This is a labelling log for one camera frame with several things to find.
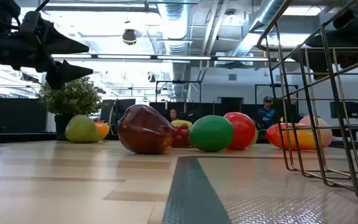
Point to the pink peach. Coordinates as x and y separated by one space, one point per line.
325 137

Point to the person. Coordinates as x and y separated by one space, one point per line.
172 115
266 116

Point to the green pear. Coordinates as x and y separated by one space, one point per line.
255 137
81 128

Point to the black hanging ceiling fixture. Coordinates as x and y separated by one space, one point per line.
129 36

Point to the yellow hanging pendant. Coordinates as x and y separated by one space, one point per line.
265 74

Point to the black partition panel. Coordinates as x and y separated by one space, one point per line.
14 115

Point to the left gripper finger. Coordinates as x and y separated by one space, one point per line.
64 45
64 74

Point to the round green fruit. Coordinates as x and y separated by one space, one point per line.
211 133

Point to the yellow-green apple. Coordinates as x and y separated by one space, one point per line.
182 123

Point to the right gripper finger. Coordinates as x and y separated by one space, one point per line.
337 40
346 63

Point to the long ceiling light strip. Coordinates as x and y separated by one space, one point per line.
182 58

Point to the red grape bunch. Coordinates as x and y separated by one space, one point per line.
181 137

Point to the black monitor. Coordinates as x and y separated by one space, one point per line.
343 109

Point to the bright red pepper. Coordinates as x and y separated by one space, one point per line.
97 120

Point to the orange red pepper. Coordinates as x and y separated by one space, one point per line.
287 137

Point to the small green potted plant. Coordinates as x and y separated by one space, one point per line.
70 96

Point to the orange mango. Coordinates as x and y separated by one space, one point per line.
103 130

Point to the red apple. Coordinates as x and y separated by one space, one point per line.
244 130

